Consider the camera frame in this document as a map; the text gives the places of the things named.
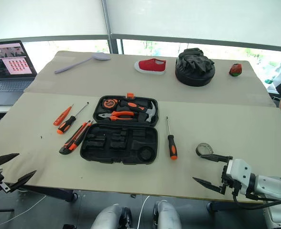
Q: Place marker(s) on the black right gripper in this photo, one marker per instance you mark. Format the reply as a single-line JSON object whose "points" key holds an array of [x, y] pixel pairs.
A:
{"points": [[232, 187]]}

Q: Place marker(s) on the black electrical tape roll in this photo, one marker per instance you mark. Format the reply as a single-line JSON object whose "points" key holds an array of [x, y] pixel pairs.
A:
{"points": [[199, 149]]}

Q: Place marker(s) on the black and orange screwdriver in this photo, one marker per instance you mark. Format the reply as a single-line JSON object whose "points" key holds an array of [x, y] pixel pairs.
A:
{"points": [[172, 145], [65, 125]]}

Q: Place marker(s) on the orange and black utility knife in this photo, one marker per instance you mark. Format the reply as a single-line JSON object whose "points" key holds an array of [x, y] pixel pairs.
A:
{"points": [[74, 139]]}

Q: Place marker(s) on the orange test pen screwdriver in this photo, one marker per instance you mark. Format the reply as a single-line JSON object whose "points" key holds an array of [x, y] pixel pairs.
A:
{"points": [[60, 118]]}

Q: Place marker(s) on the black plastic tool case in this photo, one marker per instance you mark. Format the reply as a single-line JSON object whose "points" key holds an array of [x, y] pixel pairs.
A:
{"points": [[100, 152]]}

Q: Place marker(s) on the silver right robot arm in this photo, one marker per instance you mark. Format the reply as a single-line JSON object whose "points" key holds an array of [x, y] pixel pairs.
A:
{"points": [[272, 184]]}

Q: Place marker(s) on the dark blue table leg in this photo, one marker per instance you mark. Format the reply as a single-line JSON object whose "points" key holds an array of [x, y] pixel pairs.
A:
{"points": [[54, 192], [221, 205]]}

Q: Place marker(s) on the beige paper table sheet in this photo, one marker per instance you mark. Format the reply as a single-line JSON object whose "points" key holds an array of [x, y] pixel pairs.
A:
{"points": [[107, 81], [202, 124]]}

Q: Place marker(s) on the silver rounded robot leg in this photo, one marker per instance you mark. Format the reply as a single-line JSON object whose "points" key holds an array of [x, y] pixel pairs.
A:
{"points": [[109, 217], [165, 214]]}

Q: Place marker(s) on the small black clip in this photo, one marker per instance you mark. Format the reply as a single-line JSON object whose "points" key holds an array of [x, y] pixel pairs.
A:
{"points": [[133, 196]]}

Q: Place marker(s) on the open grey laptop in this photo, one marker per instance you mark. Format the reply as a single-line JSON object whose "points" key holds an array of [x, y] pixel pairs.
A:
{"points": [[10, 83]]}

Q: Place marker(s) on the round black case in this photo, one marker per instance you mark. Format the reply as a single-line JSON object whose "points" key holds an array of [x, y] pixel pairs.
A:
{"points": [[193, 80]]}

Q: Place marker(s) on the claw hammer with orange grip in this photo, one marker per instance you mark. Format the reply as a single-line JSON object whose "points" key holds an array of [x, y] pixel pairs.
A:
{"points": [[135, 107]]}

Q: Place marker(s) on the red and green toy fruit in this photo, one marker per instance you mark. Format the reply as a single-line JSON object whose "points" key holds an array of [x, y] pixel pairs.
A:
{"points": [[235, 69]]}

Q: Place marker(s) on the black gloves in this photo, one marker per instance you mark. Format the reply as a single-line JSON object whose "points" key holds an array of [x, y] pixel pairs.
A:
{"points": [[195, 59]]}

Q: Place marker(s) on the orange and black tape measure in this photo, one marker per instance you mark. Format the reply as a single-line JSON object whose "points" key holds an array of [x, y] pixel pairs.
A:
{"points": [[109, 104]]}

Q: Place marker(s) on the small red canvas shoe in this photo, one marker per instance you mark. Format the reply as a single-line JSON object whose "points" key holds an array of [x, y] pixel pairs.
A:
{"points": [[150, 65]]}

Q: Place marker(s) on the long purple silicone spoon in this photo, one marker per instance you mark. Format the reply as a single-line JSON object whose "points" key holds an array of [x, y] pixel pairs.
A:
{"points": [[100, 56]]}

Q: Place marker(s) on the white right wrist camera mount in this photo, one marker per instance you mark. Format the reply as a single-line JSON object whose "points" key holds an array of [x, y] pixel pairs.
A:
{"points": [[241, 168]]}

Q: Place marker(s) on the grey window frame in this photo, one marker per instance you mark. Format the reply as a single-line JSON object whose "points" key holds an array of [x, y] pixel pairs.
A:
{"points": [[112, 43]]}

